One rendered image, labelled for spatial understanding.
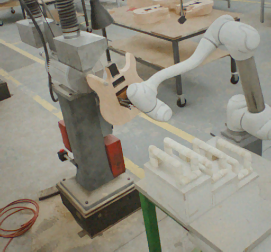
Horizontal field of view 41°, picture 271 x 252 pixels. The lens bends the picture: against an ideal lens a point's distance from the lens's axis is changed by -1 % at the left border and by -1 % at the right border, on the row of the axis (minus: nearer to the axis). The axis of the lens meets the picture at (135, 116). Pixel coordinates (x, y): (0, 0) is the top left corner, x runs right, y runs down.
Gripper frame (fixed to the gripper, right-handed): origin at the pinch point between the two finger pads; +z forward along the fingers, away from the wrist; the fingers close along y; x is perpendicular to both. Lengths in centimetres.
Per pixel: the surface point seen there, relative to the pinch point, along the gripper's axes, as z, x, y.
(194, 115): 95, -137, 117
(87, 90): 16.4, 8.6, -14.6
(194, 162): -89, 12, -24
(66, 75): 19.0, 23.6, -22.0
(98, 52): -12.7, 39.2, -10.6
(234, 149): -82, -7, 4
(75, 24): 2, 53, -10
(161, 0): 208, -43, 200
